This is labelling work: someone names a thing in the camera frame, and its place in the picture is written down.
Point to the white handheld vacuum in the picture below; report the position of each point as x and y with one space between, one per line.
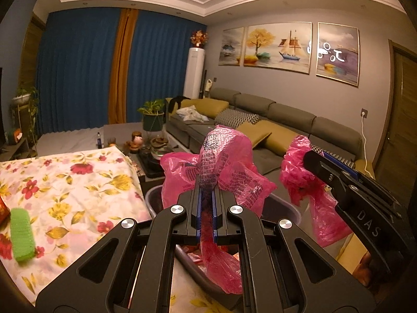
208 88

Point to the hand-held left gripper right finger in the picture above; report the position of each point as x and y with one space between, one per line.
214 215

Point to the orange curtain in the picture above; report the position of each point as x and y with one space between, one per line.
122 65

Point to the blue curtain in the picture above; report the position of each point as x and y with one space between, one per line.
75 71
163 62

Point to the wall socket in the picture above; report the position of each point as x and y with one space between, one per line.
364 112

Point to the black cloth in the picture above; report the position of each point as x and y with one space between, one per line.
176 102

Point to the grey sofa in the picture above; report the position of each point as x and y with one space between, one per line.
293 117

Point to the green foam net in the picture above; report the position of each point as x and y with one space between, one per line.
22 234

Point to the grey waste bin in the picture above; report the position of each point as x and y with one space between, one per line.
283 212

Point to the wooden door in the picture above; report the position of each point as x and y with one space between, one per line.
399 114

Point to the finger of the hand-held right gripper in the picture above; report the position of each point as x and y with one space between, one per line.
325 172
345 170

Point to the grey television cabinet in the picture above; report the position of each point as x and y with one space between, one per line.
19 151

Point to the white standing air conditioner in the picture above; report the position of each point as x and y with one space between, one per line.
194 71

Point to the pink plastic bag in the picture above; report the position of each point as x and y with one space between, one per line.
228 166

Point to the trailing plant on stand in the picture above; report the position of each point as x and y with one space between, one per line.
24 99

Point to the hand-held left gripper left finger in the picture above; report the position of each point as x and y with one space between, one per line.
198 215

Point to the small landscape painting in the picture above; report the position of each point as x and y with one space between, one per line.
232 47

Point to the dark coffee table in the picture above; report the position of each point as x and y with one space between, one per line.
120 130

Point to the glass teapot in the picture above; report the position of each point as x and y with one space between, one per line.
159 146

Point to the orange green box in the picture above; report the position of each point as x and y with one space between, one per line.
15 137

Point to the orange flower bouquet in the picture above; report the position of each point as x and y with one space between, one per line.
199 38

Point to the floral tablecloth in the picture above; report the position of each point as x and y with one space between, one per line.
65 195

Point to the brown figurine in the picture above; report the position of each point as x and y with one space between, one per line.
136 141

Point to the white cloth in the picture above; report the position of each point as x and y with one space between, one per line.
192 114

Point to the wide sailboat painting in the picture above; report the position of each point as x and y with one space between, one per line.
277 47

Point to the purple landscape painting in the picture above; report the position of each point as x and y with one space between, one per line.
337 53

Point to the potted plant dark green pot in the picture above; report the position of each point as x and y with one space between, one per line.
153 117

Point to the black white patterned cushion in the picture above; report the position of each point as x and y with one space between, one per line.
236 117

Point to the yellow cushion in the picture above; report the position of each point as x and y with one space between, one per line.
208 106
280 140
255 132

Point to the person's right hand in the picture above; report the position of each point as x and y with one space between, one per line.
363 269

